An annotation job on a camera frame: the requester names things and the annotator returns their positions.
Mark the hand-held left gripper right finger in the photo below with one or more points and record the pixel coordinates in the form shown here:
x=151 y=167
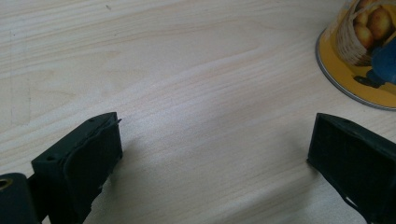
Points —
x=355 y=161

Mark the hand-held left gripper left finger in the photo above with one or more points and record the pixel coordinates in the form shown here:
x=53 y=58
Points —
x=77 y=168

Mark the orange chip can yellow lid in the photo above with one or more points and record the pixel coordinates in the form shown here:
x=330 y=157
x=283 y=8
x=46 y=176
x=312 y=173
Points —
x=342 y=71

